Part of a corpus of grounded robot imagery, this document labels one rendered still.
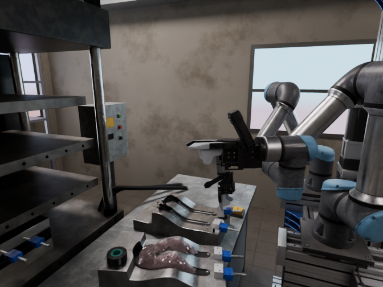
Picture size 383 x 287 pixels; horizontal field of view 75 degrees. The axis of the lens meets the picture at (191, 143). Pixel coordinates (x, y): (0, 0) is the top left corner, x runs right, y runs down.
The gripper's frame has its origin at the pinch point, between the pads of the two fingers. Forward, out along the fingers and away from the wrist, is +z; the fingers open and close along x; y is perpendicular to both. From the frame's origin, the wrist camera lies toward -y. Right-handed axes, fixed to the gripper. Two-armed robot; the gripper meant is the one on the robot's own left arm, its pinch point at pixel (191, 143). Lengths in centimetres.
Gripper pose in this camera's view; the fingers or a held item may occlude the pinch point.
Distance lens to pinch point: 69.2
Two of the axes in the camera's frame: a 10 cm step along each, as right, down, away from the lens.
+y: 0.1, 9.9, 1.1
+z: -10.0, 0.2, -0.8
